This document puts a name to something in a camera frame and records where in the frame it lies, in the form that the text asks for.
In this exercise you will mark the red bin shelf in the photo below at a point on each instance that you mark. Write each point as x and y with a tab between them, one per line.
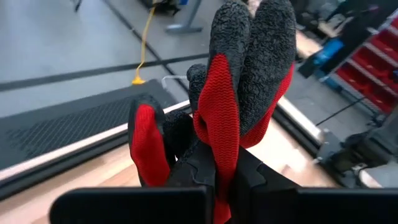
373	65

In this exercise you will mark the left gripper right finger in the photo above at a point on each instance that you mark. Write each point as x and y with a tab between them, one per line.
311	205

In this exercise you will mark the grey desk foot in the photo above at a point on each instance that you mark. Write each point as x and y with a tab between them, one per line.
183	29

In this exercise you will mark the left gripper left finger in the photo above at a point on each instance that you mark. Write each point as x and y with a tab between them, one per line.
124	205

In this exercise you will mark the red black gardening glove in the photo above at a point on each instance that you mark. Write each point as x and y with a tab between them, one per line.
220	109

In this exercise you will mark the blue container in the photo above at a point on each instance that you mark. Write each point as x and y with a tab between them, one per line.
329	51

